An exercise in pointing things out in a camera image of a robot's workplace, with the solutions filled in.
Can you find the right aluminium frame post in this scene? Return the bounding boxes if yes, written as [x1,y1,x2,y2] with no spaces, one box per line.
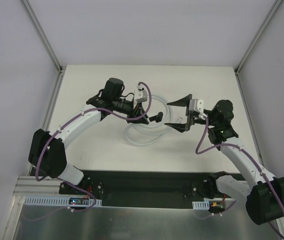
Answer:
[233,0,284,75]

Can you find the right white cable duct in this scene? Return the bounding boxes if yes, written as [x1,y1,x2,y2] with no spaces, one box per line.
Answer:
[192,200,210,211]

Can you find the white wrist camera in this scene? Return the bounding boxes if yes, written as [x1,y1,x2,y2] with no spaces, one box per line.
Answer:
[188,98,204,114]
[133,87,148,104]

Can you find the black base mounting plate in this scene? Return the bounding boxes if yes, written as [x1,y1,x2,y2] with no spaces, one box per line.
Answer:
[29,168,269,208]

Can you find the purple cable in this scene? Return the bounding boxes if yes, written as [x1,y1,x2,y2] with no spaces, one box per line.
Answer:
[193,112,284,240]
[21,81,153,221]

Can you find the aluminium frame post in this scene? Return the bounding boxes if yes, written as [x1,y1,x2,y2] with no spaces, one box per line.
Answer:
[19,0,67,73]
[233,0,284,75]

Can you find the left white cable duct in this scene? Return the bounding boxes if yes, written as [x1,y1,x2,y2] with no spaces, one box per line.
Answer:
[24,196,102,208]

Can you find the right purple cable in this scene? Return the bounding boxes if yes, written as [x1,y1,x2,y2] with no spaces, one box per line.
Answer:
[193,112,284,240]

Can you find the white cable duct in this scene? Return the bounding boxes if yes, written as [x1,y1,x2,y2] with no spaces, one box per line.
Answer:
[24,196,102,208]
[192,200,210,211]

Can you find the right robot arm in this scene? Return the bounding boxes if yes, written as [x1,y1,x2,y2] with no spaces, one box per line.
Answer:
[166,94,284,225]

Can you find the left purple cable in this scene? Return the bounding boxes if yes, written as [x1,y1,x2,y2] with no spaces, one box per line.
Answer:
[21,81,153,221]

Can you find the left aluminium frame post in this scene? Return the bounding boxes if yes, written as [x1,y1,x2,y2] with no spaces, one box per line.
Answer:
[19,0,67,73]

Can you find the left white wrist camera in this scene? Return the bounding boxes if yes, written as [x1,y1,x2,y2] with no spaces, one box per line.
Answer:
[133,87,148,104]

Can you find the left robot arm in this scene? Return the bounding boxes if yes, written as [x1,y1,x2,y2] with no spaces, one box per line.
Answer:
[28,77,152,195]

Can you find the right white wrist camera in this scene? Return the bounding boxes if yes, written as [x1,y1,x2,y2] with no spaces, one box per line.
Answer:
[188,98,204,114]

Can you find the black T-shaped hose fitting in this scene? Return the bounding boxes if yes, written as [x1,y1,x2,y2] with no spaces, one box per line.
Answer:
[149,111,164,123]

